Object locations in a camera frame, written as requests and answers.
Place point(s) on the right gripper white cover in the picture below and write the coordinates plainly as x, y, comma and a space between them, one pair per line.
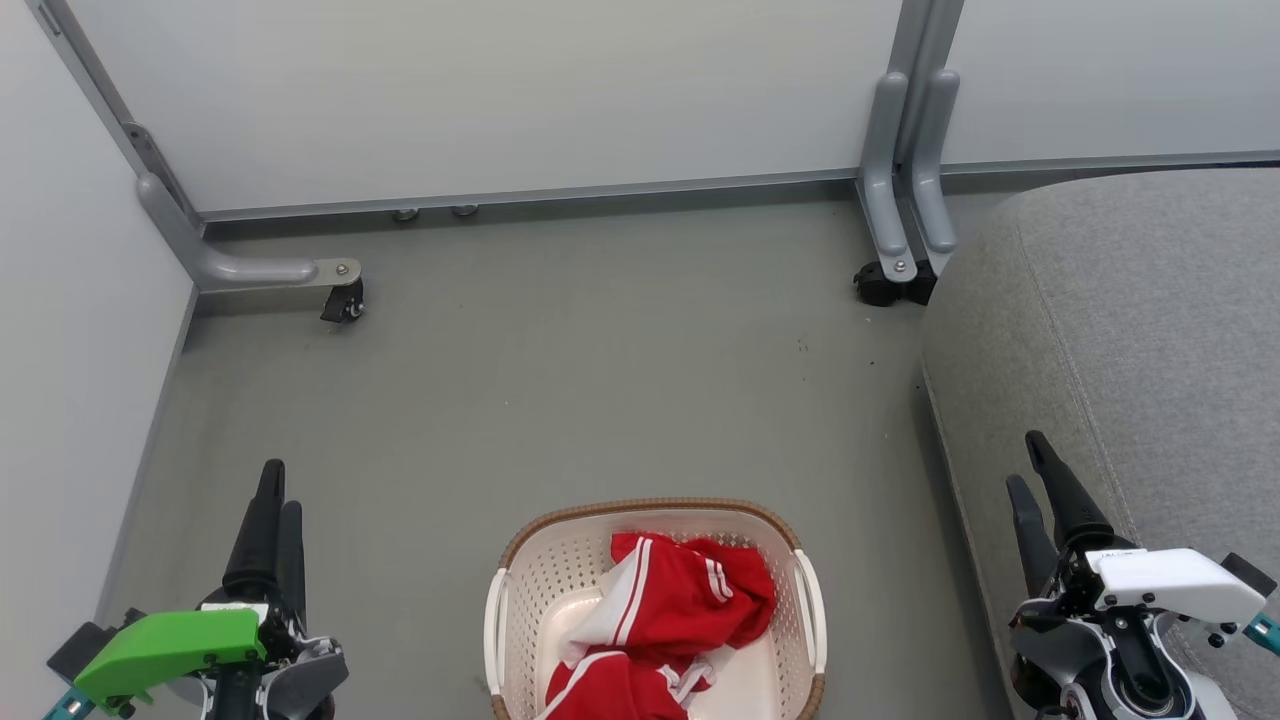
1170, 585

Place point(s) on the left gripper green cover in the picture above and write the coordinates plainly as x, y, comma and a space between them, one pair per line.
165, 645

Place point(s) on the red and white garment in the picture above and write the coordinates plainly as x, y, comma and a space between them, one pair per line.
680, 600

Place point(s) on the grey fabric sofa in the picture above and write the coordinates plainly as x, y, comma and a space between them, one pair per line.
1130, 330

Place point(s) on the cream perforated laundry basket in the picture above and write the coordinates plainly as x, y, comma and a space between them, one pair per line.
545, 580

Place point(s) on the grey partition foot long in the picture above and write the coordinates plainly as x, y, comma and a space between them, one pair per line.
230, 268

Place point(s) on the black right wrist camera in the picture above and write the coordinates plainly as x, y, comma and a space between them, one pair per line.
1248, 575

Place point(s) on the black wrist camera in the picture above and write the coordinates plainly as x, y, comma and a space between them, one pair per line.
82, 648
1248, 575

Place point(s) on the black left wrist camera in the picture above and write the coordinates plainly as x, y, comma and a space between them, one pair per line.
82, 648

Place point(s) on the grey partition foot bracket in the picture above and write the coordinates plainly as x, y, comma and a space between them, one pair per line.
935, 160
885, 170

